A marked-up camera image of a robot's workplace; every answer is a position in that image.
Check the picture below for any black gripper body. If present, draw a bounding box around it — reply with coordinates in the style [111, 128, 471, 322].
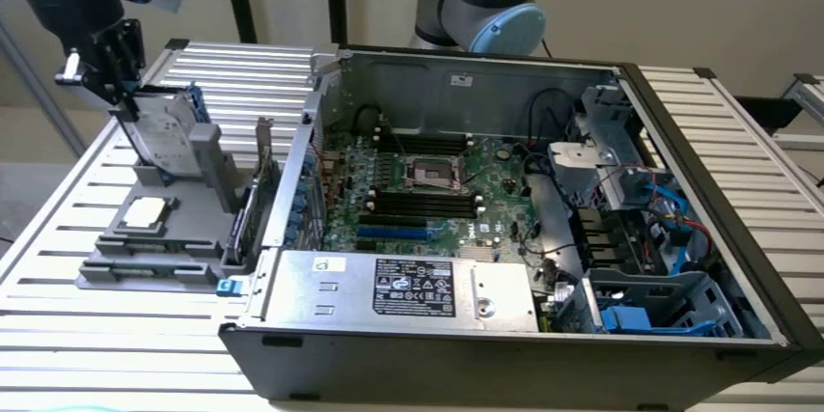
[13, 0, 130, 49]

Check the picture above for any metal disk bay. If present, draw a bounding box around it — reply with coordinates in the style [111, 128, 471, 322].
[546, 85, 673, 211]

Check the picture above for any silver CPU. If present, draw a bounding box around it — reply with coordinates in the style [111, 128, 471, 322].
[125, 196, 177, 231]

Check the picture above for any grey parts rack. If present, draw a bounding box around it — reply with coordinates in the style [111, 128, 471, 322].
[75, 123, 277, 295]

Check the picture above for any black RAM slot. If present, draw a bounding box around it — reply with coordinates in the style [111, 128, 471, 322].
[378, 132, 470, 141]
[373, 204, 483, 214]
[373, 210, 482, 222]
[378, 137, 470, 146]
[374, 190, 483, 201]
[374, 197, 483, 207]

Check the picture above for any CPU socket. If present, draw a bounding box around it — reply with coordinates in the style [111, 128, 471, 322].
[397, 152, 473, 195]

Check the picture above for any blue expansion slot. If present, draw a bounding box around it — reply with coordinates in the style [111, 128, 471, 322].
[357, 225, 431, 242]

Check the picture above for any black expansion slot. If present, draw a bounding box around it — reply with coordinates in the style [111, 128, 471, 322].
[357, 238, 429, 253]

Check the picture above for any silver power supply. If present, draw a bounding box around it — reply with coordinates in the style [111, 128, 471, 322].
[255, 249, 542, 335]

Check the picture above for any green motherboard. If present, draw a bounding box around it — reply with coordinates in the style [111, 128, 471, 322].
[319, 130, 563, 290]

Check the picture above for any silver chipset heatsink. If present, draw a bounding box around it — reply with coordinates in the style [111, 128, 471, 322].
[459, 244, 503, 262]

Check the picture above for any black open PC case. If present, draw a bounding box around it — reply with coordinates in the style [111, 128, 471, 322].
[217, 43, 824, 403]

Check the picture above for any black fan shroud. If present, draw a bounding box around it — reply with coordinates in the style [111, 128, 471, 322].
[571, 207, 650, 274]

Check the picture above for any blue plastic drive cage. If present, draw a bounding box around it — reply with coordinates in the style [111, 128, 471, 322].
[581, 267, 733, 338]

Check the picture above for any grey metal frame leg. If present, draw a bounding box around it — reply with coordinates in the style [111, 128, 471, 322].
[0, 20, 90, 158]

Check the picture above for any silver disk with blue bracket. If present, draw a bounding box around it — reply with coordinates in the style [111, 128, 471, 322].
[118, 83, 206, 178]

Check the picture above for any graphics card with metal bracket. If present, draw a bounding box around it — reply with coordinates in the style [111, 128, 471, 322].
[223, 116, 283, 266]

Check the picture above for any short black wire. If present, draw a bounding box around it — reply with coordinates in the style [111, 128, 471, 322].
[350, 103, 390, 134]

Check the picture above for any black looped wire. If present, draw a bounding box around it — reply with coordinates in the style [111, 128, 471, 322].
[526, 87, 585, 146]

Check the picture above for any blue wire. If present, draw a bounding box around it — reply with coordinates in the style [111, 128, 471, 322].
[642, 179, 718, 281]

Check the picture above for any red wire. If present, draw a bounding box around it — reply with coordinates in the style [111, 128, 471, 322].
[662, 211, 715, 261]

